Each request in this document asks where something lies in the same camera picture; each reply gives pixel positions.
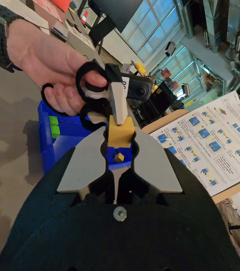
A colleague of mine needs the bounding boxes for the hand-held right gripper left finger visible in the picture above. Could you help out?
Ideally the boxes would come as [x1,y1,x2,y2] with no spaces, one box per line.
[57,126,109,193]

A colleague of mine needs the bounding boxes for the blue plastic bin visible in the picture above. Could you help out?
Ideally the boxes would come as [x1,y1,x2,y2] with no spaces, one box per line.
[38,100,134,174]

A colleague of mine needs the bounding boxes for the wooden table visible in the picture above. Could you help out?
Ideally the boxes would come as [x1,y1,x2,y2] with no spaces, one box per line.
[131,60,154,85]

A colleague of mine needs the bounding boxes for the printed instruction sheet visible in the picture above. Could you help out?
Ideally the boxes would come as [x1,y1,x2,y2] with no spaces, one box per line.
[150,91,240,197]

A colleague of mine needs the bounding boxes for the white sheet with red print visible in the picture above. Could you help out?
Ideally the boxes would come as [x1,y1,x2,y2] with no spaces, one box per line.
[65,20,96,50]

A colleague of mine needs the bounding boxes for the person's left hand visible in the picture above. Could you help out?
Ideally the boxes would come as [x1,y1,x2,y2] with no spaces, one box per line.
[7,20,109,116]

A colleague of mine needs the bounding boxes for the red storage bins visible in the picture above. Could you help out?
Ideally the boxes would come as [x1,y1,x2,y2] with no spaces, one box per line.
[161,68,180,91]

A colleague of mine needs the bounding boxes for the pink printed paper sheet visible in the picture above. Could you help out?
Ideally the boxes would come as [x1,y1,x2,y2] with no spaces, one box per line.
[32,0,63,22]

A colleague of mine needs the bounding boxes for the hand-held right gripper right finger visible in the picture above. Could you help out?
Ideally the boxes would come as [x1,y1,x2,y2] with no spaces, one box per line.
[131,127,183,193]

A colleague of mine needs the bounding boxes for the white paper sheet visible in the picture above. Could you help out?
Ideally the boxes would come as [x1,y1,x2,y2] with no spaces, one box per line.
[0,0,50,35]

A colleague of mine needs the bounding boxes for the studio light panel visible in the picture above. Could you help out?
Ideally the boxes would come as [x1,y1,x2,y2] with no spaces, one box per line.
[165,41,177,57]
[181,83,191,98]

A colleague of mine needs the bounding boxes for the clear plastic case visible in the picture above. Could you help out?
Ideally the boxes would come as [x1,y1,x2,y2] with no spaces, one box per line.
[51,24,70,42]

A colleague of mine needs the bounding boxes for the black monitor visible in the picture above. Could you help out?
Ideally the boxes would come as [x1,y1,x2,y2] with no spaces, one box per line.
[93,0,144,33]

